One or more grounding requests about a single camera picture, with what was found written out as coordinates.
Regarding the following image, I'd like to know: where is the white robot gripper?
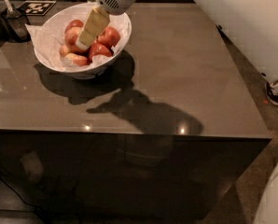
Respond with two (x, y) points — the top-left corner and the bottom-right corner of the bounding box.
(76, 0), (136, 50)

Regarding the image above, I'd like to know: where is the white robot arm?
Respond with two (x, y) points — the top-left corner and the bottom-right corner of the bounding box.
(96, 0), (278, 91)

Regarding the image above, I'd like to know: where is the right red apple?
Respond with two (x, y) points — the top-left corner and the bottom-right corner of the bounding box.
(97, 26), (120, 49)

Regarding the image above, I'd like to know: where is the red apple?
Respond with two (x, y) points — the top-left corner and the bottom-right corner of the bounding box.
(88, 43), (112, 62)
(97, 26), (120, 49)
(64, 20), (84, 33)

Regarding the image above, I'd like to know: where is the back left red apple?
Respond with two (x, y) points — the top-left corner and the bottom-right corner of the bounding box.
(64, 20), (84, 33)

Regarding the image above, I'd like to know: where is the front centre red apple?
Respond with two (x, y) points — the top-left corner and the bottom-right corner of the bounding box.
(88, 43), (112, 62)

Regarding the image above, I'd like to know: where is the front pale apple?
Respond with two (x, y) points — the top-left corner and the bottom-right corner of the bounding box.
(64, 53), (89, 66)

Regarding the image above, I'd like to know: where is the small left pale apple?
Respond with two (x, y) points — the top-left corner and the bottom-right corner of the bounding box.
(59, 45), (70, 57)

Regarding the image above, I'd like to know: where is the white bowl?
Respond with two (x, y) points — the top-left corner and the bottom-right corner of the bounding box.
(33, 2), (132, 80)

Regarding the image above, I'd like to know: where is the black fiducial marker card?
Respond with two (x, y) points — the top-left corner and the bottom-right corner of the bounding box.
(18, 0), (56, 16)

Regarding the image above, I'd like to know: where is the black scoop with white handle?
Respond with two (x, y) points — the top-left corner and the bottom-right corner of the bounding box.
(2, 0), (30, 43)

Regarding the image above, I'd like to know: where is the black floor cable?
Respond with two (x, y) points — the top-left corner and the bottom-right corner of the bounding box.
(0, 166), (84, 224)

